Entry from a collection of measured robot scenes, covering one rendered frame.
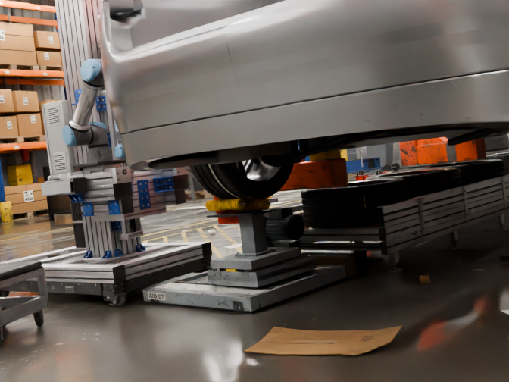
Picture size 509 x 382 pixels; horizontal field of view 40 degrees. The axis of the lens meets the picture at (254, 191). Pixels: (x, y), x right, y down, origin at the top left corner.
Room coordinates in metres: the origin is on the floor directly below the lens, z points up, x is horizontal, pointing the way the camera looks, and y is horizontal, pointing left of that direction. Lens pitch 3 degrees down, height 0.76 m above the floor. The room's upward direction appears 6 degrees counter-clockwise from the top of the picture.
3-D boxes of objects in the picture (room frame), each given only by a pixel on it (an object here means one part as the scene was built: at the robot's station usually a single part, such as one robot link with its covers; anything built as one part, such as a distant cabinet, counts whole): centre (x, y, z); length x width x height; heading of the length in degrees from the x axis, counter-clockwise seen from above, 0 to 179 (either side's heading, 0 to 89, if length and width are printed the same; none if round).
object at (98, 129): (4.05, 0.88, 0.98); 0.13 x 0.12 x 0.14; 137
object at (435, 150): (5.59, -1.61, 0.69); 0.52 x 0.17 x 0.35; 47
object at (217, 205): (3.69, 0.17, 0.51); 0.29 x 0.06 x 0.06; 47
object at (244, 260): (3.73, 0.03, 0.32); 0.40 x 0.30 x 0.28; 137
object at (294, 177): (4.17, -0.31, 0.69); 0.52 x 0.17 x 0.35; 47
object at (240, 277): (3.76, 0.00, 0.13); 0.50 x 0.36 x 0.10; 137
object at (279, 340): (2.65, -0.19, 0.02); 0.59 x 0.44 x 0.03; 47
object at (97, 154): (4.06, 0.88, 0.87); 0.15 x 0.15 x 0.10
